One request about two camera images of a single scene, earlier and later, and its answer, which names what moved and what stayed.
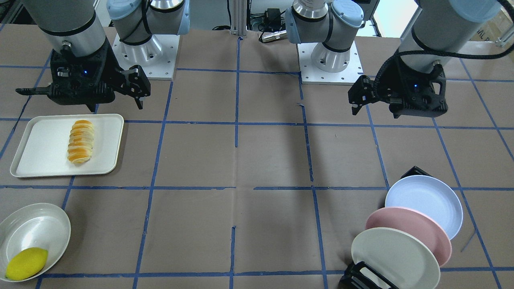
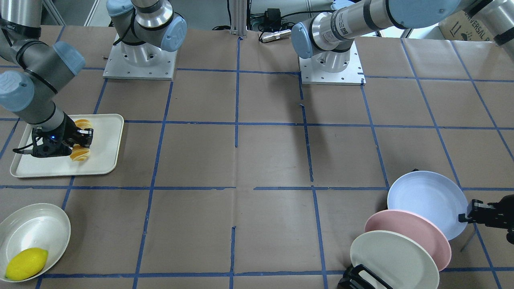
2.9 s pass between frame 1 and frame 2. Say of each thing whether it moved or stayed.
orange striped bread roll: stayed
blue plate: moved
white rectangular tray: stayed
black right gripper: moved
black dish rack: moved
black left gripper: moved
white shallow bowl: stayed
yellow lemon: stayed
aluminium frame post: stayed
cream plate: stayed
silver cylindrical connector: stayed
